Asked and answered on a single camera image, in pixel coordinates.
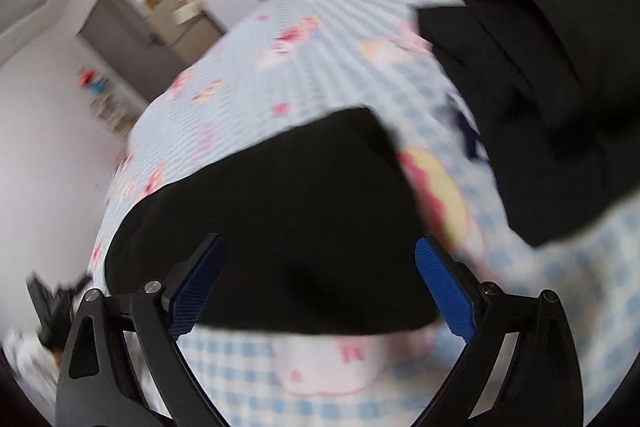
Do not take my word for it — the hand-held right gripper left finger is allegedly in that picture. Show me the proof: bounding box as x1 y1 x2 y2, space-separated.
55 234 231 427

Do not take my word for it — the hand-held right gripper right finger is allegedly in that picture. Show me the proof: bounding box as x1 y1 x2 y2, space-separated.
415 236 583 427

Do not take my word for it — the black zip jacket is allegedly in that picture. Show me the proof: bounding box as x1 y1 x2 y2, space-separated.
105 107 441 337

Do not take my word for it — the pile of black clothes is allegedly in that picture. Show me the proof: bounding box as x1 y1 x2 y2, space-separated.
417 0 640 248

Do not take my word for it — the blue checkered printed bedsheet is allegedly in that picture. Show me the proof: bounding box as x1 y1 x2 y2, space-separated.
87 0 640 427

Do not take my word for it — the red and blue toy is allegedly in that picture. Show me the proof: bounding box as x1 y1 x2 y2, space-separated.
77 67 109 96

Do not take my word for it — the grey wardrobe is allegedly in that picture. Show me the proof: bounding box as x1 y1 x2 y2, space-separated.
75 0 173 105

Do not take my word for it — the beige cabinet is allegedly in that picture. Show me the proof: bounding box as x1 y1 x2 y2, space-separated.
145 0 228 68

